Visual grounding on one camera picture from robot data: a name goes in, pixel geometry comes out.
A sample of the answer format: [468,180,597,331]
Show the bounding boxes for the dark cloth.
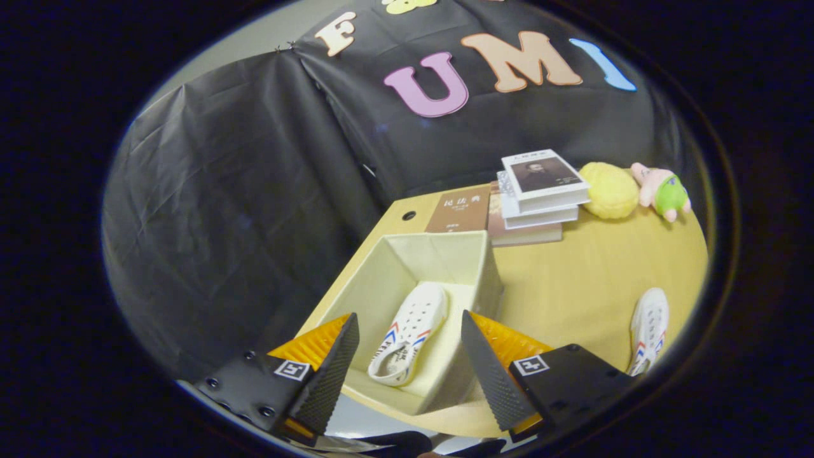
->
[356,431,509,458]

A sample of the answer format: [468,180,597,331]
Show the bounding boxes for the white book with portrait cover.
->
[500,149,591,214]

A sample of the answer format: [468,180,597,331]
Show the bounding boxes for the black backdrop cloth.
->
[102,0,700,382]

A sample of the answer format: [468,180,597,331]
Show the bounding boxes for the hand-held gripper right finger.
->
[460,310,637,444]

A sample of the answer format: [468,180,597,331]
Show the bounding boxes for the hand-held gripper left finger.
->
[194,312,361,447]

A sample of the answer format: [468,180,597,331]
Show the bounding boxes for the thick brown-edged book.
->
[487,181,563,247]

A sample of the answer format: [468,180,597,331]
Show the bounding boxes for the brown cover book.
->
[425,186,492,234]

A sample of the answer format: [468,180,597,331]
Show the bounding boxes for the plain white book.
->
[498,172,579,230]

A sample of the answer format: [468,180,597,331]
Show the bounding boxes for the grey fabric storage box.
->
[299,230,505,417]

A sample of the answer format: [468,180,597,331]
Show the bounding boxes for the white sneaker shoe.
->
[626,288,670,377]
[368,282,449,387]

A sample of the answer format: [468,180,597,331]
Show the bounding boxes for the yellow round plush toy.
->
[579,162,640,220]

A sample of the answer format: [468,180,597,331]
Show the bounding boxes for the pink and green plush toy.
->
[631,162,692,223]

